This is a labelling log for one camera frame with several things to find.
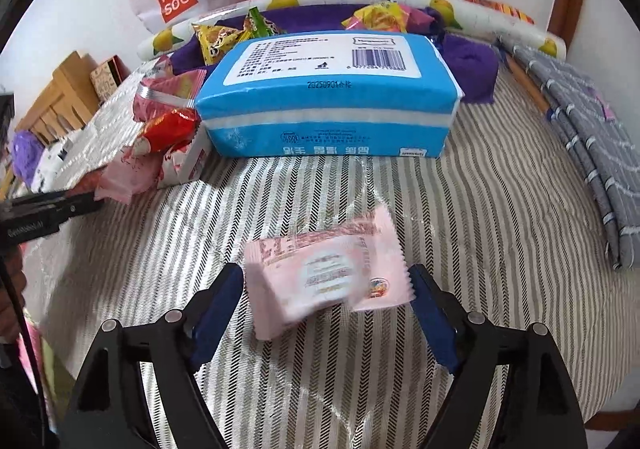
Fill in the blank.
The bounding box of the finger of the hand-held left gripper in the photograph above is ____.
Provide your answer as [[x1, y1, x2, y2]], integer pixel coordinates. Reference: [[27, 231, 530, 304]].
[[10, 190, 96, 206], [47, 196, 107, 224]]

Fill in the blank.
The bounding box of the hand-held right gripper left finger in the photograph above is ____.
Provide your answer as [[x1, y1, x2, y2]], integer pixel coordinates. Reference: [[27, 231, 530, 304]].
[[60, 263, 246, 449]]

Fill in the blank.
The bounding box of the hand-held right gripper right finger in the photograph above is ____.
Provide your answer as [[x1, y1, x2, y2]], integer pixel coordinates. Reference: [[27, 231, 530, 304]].
[[406, 263, 588, 449]]

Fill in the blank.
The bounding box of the pale pink snack packet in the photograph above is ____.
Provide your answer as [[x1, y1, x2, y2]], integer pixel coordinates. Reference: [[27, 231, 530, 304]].
[[243, 204, 417, 341]]

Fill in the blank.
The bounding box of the red gold snack packet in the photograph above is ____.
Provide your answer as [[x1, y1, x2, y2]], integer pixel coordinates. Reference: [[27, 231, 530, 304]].
[[141, 108, 202, 156]]

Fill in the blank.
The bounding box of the maroon silver striped snack packet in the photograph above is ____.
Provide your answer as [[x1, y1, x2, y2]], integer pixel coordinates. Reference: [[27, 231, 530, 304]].
[[131, 68, 208, 122]]

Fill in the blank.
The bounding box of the yellow patterned snack packet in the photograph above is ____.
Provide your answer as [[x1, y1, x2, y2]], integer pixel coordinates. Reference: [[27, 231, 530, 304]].
[[194, 23, 251, 66]]

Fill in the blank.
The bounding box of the purple fabric bin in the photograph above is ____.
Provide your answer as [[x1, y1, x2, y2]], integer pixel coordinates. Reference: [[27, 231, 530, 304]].
[[170, 4, 501, 107]]

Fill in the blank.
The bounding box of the green orange snack packet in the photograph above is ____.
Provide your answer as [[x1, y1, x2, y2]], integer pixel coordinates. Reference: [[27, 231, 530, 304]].
[[242, 7, 277, 38]]

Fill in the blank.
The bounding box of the pink yellow snack packet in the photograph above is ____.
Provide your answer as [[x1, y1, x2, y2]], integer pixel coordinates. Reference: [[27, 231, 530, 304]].
[[341, 0, 437, 36]]

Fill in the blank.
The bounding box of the person's left hand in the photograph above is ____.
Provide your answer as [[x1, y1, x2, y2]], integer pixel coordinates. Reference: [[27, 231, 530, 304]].
[[0, 246, 28, 345]]

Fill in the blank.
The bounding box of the white spotted cloth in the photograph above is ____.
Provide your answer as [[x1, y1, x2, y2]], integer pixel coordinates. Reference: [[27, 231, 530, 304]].
[[30, 136, 101, 192]]

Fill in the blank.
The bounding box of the purple fluffy item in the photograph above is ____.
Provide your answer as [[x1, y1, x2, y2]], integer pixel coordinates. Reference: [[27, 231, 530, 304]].
[[11, 130, 45, 180]]

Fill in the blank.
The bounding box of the patterned cardboard box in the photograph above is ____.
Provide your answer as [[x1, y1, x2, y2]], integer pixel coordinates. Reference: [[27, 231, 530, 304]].
[[89, 55, 132, 102]]

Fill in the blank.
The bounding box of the grey striped table cover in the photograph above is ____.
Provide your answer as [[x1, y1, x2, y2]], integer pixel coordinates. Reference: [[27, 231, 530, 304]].
[[15, 54, 618, 449]]

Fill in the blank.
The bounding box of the blue tissue pack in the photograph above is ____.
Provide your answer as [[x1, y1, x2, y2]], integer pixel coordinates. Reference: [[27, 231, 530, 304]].
[[194, 30, 463, 160]]

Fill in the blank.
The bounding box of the brown cardboard board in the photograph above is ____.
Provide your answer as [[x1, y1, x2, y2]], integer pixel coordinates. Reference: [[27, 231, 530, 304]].
[[504, 53, 551, 116]]

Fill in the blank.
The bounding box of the folded grey checked cloth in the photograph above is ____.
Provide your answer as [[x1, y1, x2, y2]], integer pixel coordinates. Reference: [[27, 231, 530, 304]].
[[500, 36, 640, 271]]

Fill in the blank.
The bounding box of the rolled lemon print mat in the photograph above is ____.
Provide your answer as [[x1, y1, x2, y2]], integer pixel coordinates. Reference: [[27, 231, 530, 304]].
[[136, 0, 568, 62]]

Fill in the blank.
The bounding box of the orange chips bag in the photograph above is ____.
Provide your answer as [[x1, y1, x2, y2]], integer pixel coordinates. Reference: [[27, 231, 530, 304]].
[[465, 0, 536, 26]]

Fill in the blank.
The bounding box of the black cable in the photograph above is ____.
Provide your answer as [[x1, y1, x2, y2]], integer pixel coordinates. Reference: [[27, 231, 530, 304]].
[[0, 256, 61, 449]]

